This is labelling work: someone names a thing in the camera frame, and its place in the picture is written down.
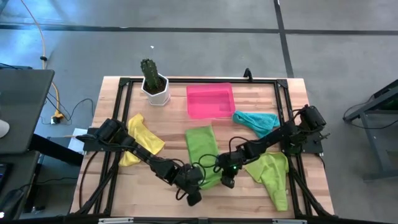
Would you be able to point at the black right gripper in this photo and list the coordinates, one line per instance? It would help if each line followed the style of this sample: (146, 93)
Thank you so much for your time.
(233, 163)

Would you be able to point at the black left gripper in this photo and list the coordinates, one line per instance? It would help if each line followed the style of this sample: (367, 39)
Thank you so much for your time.
(189, 182)

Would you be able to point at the lime green microfiber towel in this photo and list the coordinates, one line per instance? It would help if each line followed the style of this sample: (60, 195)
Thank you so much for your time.
(270, 177)

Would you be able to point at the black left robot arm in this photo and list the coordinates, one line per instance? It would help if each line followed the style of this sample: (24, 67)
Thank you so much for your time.
(149, 158)

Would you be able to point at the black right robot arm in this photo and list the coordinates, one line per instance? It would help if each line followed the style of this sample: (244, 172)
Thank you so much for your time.
(273, 138)

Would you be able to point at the teal microfiber towel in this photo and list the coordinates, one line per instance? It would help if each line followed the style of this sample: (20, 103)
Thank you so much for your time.
(258, 121)

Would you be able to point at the pink plastic basket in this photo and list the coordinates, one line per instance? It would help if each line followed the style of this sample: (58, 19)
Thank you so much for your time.
(211, 102)

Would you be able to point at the yellow microfiber towel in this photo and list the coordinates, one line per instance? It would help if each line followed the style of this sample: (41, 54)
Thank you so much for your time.
(143, 133)

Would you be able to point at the black clamp hook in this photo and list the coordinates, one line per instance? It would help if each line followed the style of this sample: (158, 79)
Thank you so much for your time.
(247, 74)

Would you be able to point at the green cactus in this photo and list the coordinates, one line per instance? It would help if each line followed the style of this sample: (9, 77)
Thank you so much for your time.
(149, 73)

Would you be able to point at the white paper sheet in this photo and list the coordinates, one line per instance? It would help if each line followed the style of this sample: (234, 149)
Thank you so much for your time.
(74, 144)

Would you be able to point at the yellow power plug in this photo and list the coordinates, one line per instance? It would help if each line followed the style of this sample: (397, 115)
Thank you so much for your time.
(57, 118)

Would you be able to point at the grey metal side table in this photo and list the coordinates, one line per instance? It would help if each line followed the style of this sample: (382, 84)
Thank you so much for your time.
(381, 175)

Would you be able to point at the black device with light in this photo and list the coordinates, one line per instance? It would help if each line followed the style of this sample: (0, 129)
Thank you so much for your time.
(11, 202)

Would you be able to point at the dark grey desk top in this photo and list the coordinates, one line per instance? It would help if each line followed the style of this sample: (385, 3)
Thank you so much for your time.
(25, 109)

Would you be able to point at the white round object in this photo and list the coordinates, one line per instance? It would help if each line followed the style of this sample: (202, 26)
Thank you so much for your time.
(3, 129)

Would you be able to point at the silver metal bracket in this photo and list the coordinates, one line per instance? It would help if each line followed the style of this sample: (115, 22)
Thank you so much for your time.
(289, 221)
(115, 221)

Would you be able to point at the black aluminium table frame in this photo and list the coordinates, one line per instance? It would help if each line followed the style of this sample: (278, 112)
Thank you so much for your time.
(202, 81)

